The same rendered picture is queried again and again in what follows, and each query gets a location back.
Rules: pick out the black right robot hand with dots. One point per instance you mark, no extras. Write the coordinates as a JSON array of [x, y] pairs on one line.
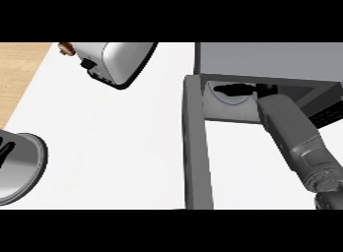
[[236, 88]]

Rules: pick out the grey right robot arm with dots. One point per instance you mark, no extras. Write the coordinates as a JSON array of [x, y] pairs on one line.
[[290, 128]]

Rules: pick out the glass microwave turntable plate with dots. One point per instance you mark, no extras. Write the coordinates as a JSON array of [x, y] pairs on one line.
[[233, 100]]

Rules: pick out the grey microwave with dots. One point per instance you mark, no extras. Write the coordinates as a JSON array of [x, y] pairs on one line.
[[276, 60]]

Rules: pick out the dark grey microwave door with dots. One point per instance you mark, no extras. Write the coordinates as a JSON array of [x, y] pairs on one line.
[[197, 147]]

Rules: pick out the white silver toaster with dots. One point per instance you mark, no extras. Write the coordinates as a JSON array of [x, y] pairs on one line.
[[122, 60]]

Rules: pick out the small brown round item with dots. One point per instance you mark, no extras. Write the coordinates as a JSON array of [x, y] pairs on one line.
[[65, 48]]

